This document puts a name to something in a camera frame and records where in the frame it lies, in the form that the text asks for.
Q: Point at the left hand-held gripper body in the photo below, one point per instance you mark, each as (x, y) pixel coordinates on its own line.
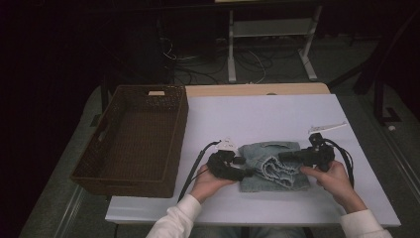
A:
(221, 165)

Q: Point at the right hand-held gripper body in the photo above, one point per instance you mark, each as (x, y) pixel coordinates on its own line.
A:
(318, 157)

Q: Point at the light blue denim pants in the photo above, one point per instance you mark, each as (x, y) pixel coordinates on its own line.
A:
(257, 180)

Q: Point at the brown wicker basket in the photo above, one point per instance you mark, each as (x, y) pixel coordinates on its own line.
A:
(132, 139)

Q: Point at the person's left hand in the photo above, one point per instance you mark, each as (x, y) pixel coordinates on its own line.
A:
(206, 185)

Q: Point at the person's right hand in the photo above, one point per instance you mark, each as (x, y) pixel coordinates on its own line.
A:
(333, 181)

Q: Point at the wooden table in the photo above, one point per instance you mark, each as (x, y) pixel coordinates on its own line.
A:
(231, 90)

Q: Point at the small white round object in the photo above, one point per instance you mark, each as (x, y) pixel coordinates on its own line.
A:
(391, 128)

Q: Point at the black stand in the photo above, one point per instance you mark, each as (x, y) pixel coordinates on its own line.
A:
(378, 99)

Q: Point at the white metal stand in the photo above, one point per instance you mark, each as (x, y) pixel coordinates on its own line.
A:
(231, 49)

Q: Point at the black stand leg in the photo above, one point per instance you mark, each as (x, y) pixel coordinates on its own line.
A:
(104, 95)

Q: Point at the metal floor rail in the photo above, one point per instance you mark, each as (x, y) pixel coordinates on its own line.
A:
(71, 211)
(401, 165)

